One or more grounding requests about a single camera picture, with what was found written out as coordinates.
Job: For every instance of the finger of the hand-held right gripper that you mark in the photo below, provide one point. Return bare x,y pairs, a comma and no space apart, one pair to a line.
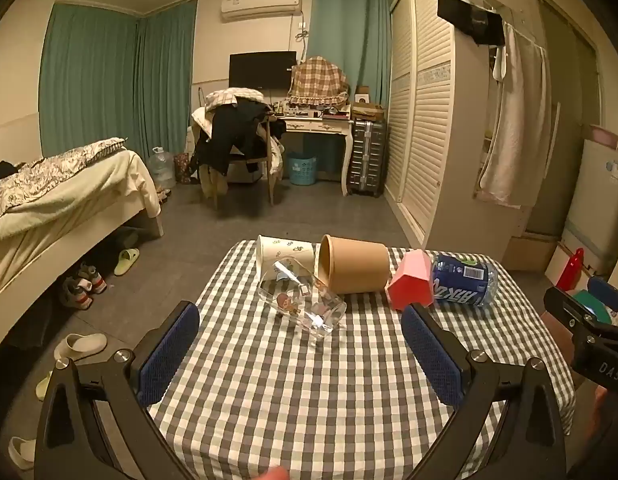
561,305
611,296

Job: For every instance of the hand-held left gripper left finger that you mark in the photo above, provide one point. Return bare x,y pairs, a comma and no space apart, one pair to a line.
171,355

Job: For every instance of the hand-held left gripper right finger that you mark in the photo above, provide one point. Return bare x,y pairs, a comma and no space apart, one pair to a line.
431,360

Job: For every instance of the clear glass cup with cartoon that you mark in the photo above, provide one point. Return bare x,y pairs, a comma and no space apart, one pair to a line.
299,305

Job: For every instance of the brown paper cup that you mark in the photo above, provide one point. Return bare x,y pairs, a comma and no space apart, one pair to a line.
359,265

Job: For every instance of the white printed paper cup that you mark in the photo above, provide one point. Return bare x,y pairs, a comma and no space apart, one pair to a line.
279,250

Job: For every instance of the red plastic item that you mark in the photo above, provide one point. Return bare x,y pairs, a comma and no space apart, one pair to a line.
575,270

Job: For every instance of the pink house-shaped box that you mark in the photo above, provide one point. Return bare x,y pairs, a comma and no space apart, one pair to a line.
409,280

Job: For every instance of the blue labelled plastic bottle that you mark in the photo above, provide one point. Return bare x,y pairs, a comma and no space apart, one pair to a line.
461,280

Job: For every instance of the white fridge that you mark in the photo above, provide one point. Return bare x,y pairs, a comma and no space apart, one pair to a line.
596,210

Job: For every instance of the white slipper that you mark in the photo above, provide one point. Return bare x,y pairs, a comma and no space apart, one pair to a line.
81,346
43,387
21,452

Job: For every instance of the green slipper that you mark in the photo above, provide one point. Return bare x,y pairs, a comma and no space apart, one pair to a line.
126,261

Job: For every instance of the pair of sneakers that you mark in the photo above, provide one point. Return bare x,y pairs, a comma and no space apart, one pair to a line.
81,287

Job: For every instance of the grey checked tablecloth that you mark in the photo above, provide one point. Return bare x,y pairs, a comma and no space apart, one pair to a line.
289,385

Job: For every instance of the pink basin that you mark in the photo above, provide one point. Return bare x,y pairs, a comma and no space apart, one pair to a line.
605,135

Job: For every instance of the bed with cream sheet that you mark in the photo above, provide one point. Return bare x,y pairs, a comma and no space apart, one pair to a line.
64,220

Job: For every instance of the white hanging towel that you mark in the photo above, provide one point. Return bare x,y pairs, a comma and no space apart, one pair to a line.
519,125

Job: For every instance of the clear water jug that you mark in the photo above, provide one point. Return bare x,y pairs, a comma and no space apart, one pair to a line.
162,170

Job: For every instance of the dark red bag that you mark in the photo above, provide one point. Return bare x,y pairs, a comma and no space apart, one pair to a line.
183,169

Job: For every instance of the wooden chair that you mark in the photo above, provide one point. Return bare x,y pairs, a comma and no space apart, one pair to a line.
266,170

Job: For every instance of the grey ribbed suitcase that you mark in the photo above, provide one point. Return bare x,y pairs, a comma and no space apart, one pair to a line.
367,157

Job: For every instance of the patterned quilt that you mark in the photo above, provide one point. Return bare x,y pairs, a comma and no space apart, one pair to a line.
44,180

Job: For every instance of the blue plastic basket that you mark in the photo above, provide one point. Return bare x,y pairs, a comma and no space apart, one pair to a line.
302,169

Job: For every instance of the pile of clothes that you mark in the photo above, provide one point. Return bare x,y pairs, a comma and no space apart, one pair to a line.
229,130

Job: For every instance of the white louvred wardrobe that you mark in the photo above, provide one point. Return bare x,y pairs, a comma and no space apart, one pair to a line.
429,110

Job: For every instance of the cardboard box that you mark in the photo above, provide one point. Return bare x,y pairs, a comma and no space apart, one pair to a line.
367,110

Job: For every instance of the white desk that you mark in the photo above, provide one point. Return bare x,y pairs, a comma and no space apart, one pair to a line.
314,127

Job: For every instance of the green curtain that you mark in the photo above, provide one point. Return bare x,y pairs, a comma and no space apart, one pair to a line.
89,80
361,30
166,75

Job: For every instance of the black monitor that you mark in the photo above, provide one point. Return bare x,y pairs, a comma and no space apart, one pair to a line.
261,70

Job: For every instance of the plaid cloth cover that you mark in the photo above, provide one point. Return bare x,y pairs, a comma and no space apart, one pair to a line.
319,80

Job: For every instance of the black hanging bag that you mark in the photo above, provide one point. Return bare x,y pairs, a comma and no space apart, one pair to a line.
471,15

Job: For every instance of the white air conditioner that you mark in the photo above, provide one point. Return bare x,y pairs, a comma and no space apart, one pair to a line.
261,6

